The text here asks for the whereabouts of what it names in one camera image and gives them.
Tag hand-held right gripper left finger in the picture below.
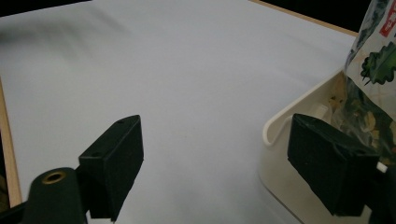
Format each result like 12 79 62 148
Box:
78 114 146 222

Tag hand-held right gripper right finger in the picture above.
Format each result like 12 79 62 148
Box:
287 113 389 217

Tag white divided storage box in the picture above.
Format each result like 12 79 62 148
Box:
257 68 390 224

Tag clear dried vegetable packet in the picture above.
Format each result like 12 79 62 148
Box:
330 0 396 166

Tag white table mat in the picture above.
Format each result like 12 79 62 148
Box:
0 0 360 224

